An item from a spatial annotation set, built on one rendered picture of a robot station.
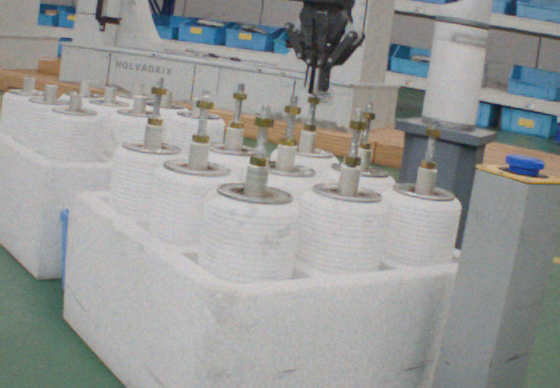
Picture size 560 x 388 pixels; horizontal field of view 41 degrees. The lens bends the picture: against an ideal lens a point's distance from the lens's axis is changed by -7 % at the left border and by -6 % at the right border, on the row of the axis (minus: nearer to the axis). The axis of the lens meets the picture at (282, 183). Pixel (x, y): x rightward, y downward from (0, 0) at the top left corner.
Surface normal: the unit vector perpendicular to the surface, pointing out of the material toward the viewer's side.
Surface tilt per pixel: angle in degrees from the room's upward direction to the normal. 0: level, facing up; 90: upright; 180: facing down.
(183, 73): 90
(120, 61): 90
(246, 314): 90
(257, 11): 90
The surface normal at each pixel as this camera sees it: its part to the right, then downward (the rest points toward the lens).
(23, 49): 0.89, 0.20
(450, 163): -0.44, 0.11
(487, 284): -0.81, 0.00
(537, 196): 0.57, 0.23
